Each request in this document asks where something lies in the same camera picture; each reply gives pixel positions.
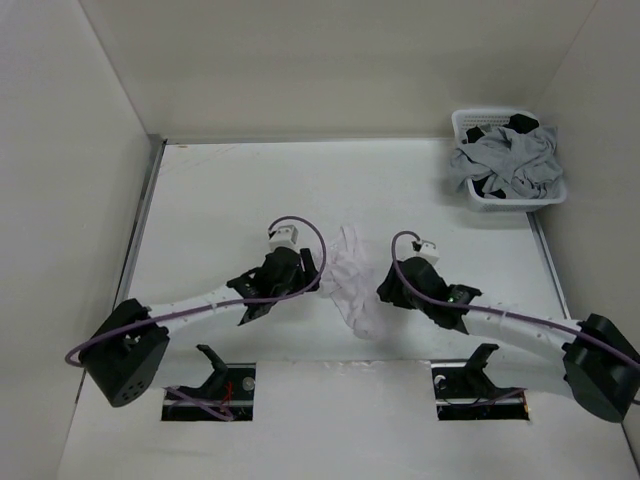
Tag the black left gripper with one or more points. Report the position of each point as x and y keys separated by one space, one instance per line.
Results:
x=306 y=276

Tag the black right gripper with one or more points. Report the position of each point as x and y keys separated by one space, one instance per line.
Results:
x=389 y=289

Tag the white tank top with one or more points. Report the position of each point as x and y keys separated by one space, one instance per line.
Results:
x=348 y=280

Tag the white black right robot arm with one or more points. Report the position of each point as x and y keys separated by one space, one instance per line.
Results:
x=589 y=361

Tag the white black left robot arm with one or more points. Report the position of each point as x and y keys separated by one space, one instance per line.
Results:
x=125 y=353

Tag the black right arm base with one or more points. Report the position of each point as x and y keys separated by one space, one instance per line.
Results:
x=463 y=391

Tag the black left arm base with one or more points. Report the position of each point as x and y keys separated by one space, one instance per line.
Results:
x=225 y=395

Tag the grey tank top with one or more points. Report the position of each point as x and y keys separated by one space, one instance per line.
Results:
x=522 y=165

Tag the white plastic laundry basket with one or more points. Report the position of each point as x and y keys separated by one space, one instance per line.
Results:
x=464 y=119

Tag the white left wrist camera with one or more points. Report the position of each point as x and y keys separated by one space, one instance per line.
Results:
x=283 y=236

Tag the metal table edge rail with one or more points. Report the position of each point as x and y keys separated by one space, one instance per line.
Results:
x=158 y=145

